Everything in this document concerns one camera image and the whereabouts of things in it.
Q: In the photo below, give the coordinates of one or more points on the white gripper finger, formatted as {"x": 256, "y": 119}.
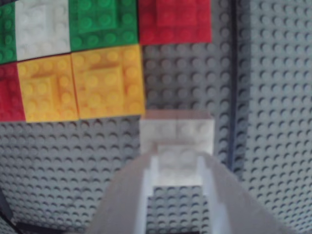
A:
{"x": 124, "y": 200}
{"x": 231, "y": 207}

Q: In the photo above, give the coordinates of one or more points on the red lego cube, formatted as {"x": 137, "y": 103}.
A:
{"x": 175, "y": 22}
{"x": 9, "y": 97}

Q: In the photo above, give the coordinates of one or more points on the green lego cube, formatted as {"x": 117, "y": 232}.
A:
{"x": 7, "y": 36}
{"x": 102, "y": 24}

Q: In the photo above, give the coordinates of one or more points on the white lego cube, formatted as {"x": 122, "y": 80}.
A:
{"x": 170, "y": 129}
{"x": 41, "y": 29}

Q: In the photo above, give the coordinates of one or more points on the gray lego baseplate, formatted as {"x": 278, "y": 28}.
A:
{"x": 61, "y": 158}

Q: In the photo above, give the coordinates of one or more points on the yellow lego cube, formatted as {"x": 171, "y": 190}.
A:
{"x": 107, "y": 83}
{"x": 47, "y": 90}

